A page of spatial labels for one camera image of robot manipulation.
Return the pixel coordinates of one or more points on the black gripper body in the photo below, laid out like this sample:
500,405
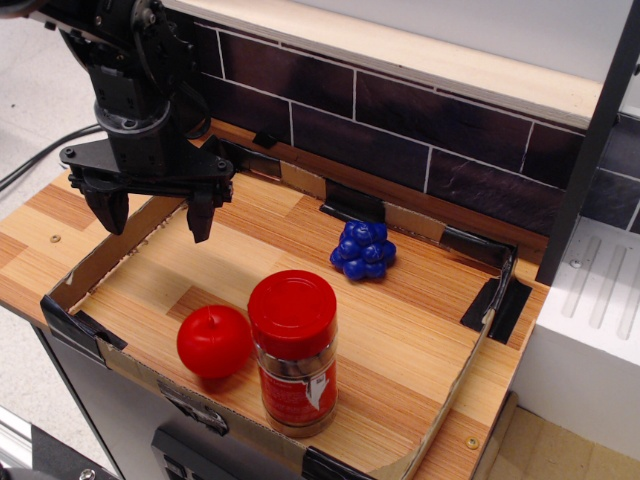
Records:
152,156

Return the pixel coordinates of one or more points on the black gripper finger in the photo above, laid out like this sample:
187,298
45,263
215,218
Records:
200,212
110,208

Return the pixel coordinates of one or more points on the red lid basil spice bottle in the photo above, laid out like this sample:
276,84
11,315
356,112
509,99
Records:
293,314

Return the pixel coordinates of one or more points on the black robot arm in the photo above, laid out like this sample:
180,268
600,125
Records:
142,73

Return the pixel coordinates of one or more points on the cardboard fence with black tape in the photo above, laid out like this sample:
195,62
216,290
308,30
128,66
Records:
405,343

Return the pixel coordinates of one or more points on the red toy apple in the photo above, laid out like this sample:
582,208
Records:
214,341

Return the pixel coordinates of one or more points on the blue toy grape bunch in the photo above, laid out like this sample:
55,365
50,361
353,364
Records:
364,251

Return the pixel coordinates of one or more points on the black toy oven front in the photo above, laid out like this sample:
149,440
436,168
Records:
187,456

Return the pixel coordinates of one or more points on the wooden shelf with dark posts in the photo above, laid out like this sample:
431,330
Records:
483,142

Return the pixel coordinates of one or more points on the white toy sink drainboard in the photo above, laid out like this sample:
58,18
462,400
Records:
580,369

